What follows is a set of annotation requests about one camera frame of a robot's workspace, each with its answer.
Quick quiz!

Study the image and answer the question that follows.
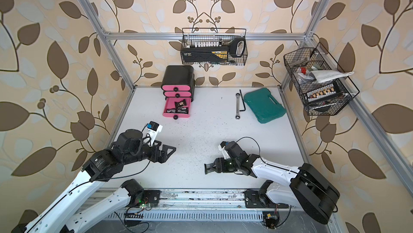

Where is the right wire basket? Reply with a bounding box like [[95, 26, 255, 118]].
[[284, 42, 360, 116]]

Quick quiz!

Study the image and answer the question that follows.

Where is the pink bottom drawer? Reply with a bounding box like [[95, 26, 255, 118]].
[[162, 97, 191, 120]]

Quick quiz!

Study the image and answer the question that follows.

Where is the black yellow tool box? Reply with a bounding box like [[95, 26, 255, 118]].
[[180, 38, 247, 65]]

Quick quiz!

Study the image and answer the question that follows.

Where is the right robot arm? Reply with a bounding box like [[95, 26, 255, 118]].
[[204, 141, 340, 224]]

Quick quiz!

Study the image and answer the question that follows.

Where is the black drawer cabinet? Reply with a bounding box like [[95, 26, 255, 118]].
[[161, 65, 195, 101]]

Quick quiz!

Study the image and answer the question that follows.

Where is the black hex key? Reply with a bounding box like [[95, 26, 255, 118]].
[[239, 90, 246, 112]]

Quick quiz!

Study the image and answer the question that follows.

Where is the drill bit set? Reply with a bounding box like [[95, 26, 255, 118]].
[[305, 83, 342, 103]]

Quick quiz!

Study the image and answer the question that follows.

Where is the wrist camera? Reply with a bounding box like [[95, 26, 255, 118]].
[[143, 121, 163, 145], [218, 141, 230, 159]]

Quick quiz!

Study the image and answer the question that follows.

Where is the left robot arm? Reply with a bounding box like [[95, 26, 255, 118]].
[[13, 126, 176, 233]]

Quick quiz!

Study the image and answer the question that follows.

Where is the silver ratchet wrench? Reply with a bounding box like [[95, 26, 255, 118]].
[[235, 93, 240, 120]]

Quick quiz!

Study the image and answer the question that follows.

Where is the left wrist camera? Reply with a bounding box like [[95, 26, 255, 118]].
[[143, 121, 163, 145]]

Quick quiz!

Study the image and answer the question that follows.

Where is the white paper in basket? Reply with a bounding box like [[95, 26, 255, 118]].
[[309, 70, 354, 83]]

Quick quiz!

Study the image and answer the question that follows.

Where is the wire basket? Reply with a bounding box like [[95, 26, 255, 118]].
[[180, 27, 248, 66], [284, 42, 360, 116]]

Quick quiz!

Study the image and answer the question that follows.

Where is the pink drawer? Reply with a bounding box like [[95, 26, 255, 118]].
[[161, 84, 191, 92], [162, 97, 191, 120], [163, 91, 192, 98]]

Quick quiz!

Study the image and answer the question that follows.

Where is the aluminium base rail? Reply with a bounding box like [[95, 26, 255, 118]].
[[69, 187, 336, 213]]

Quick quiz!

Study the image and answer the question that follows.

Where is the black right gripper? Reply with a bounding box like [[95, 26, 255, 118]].
[[210, 157, 240, 172]]

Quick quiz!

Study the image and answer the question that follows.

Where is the pink top drawer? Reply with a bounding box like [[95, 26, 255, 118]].
[[161, 84, 191, 92]]

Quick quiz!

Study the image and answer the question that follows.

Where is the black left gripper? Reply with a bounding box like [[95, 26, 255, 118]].
[[123, 138, 178, 167]]

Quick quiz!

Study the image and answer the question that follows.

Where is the black cookie packet orange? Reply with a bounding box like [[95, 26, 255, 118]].
[[174, 99, 187, 109]]

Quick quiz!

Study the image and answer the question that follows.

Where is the green plastic tool case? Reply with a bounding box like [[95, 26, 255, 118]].
[[244, 88, 286, 124]]

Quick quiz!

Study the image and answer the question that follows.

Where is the back wire basket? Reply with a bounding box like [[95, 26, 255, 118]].
[[180, 27, 248, 66]]

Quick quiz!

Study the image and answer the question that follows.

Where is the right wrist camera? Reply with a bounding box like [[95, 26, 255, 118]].
[[218, 141, 230, 159]]

